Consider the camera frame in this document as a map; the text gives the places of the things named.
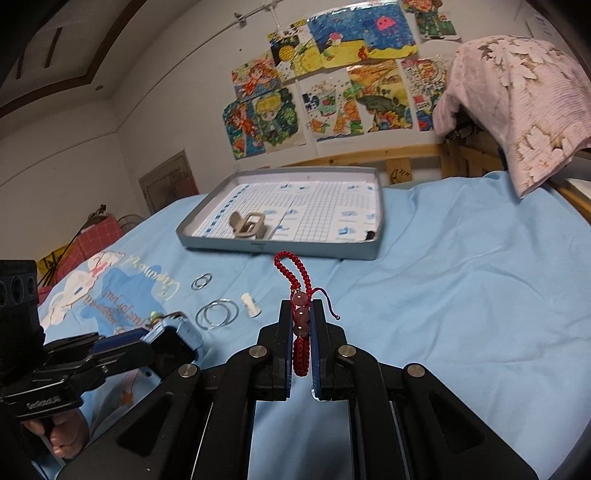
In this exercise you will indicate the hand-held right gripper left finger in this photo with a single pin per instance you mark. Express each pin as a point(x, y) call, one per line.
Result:
point(285, 364)

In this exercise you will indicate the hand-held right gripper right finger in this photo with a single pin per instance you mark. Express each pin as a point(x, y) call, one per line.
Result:
point(321, 364)

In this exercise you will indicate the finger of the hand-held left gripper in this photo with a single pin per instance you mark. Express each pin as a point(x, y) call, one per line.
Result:
point(115, 340)
point(124, 357)

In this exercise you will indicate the white gridded tray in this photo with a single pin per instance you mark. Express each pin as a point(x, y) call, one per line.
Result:
point(323, 249)

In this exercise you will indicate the person's left hand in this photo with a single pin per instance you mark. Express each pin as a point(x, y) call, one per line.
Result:
point(64, 438)

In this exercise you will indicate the green bead charm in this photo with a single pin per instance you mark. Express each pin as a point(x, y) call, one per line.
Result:
point(158, 316)

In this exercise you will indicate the small white tube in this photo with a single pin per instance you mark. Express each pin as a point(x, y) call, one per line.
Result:
point(251, 304)

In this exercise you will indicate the yellow bag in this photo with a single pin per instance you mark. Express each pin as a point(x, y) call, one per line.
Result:
point(53, 266)

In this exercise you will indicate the red checked bag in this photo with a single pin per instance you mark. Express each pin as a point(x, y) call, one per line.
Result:
point(99, 240)

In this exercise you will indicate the dark metal stand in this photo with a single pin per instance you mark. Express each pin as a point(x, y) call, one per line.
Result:
point(96, 216)

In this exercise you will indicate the dark cloth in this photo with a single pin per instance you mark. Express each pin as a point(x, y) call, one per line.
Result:
point(464, 129)

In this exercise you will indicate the pink floral blanket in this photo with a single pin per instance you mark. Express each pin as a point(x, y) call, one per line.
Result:
point(517, 101)

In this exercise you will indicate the group of colourful wall drawings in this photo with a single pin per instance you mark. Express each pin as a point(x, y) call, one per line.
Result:
point(369, 97)

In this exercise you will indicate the white wall rail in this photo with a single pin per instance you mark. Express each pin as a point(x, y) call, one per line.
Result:
point(258, 11)

